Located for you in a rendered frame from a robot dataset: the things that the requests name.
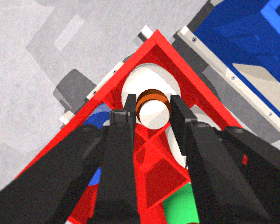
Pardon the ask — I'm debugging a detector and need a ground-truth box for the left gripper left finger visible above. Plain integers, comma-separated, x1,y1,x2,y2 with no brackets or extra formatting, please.
0,94,141,224

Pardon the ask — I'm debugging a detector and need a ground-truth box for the red plastic crate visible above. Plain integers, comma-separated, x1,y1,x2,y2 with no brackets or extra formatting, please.
17,30,242,224

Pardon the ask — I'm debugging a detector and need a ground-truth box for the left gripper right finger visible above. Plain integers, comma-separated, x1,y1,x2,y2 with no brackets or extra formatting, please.
169,94,280,224

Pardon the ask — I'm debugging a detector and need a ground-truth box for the green bottle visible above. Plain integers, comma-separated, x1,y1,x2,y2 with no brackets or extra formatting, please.
162,181,199,224

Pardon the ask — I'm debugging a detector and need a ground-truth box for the blue plastic crate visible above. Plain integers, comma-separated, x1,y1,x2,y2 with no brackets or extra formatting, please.
193,0,280,118

